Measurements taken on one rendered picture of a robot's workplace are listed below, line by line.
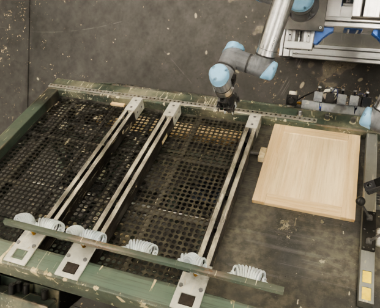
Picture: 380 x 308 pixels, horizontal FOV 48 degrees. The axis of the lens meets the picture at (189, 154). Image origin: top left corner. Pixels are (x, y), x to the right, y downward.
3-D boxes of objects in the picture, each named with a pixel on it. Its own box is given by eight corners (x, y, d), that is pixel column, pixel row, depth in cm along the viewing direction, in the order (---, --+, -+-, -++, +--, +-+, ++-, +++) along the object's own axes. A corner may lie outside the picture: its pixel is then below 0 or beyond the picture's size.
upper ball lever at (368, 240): (371, 241, 167) (396, 226, 158) (370, 249, 165) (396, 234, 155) (363, 236, 167) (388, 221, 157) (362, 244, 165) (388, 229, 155)
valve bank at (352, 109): (378, 91, 240) (383, 92, 217) (373, 117, 242) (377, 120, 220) (289, 82, 254) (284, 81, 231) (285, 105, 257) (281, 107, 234)
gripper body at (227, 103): (217, 112, 183) (212, 100, 172) (221, 94, 186) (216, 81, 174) (234, 114, 181) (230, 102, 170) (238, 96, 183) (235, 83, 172)
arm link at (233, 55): (253, 55, 169) (242, 79, 166) (227, 47, 171) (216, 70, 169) (253, 46, 161) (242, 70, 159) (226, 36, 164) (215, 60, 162)
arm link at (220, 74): (232, 64, 158) (223, 83, 156) (235, 78, 168) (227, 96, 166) (213, 58, 160) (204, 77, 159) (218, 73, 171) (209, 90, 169)
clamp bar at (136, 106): (147, 108, 251) (141, 73, 235) (33, 280, 169) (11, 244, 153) (132, 106, 254) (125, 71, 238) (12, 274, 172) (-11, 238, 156)
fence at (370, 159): (376, 140, 215) (377, 134, 213) (371, 310, 150) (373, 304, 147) (365, 139, 217) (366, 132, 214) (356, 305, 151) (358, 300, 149)
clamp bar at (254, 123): (264, 124, 231) (266, 88, 215) (198, 328, 149) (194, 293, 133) (246, 122, 234) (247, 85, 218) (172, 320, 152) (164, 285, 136)
